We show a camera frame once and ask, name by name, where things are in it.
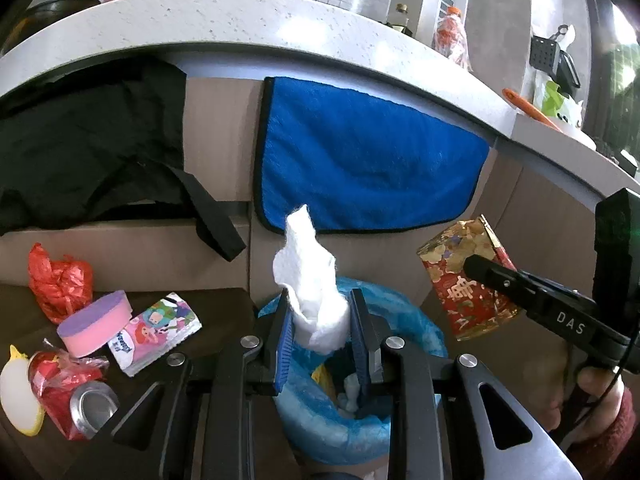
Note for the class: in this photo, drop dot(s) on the person's right forearm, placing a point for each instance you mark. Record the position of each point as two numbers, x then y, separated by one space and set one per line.
620 440

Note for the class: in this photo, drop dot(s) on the blue towel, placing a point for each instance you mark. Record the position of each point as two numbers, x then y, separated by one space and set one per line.
370 160

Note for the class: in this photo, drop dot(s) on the black bag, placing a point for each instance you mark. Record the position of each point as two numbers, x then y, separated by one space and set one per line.
90 150

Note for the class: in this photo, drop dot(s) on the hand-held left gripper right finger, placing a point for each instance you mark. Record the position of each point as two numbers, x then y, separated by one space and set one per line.
361 350

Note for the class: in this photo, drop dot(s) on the person's right hand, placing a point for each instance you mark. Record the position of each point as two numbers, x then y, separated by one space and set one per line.
600 385

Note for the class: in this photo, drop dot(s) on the pink purple sponge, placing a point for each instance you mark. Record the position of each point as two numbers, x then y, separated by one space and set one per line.
92 325

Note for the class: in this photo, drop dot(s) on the red plastic bag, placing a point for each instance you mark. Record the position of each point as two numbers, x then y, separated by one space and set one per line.
60 280

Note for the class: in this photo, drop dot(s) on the white trash bin blue liner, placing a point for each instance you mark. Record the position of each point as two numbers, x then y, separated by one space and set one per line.
320 440

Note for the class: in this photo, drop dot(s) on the white speckled kitchen countertop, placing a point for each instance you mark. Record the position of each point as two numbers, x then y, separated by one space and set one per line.
250 20

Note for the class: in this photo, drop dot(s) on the orange kitchen utensil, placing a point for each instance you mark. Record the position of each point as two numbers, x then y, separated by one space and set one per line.
530 107

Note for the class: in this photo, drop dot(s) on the crushed red drink can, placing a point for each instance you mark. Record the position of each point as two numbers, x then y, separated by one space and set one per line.
60 405

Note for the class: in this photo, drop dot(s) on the white yellow-edged pad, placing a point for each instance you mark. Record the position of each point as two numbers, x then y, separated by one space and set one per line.
17 395

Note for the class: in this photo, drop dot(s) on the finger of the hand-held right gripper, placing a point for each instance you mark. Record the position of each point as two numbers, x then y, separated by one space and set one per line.
495 277

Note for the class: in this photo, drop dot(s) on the red gold patterned packet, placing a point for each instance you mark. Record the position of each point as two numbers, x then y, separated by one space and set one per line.
450 270

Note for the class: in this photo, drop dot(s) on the white tissue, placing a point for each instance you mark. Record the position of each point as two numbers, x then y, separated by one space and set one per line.
350 395
312 280

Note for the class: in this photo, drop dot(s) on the green white plastic bag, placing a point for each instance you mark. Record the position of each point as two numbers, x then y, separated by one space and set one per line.
555 102

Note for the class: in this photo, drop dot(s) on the cartoon print tissue pack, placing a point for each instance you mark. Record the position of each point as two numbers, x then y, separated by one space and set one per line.
155 332

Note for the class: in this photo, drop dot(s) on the yellow snack packet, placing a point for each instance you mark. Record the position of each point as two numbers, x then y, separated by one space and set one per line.
321 379

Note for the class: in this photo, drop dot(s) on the orange-capped red bottle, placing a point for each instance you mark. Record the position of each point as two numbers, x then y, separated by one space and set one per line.
450 37

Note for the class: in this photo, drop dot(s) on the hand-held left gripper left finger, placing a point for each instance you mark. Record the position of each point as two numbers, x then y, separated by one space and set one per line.
282 350

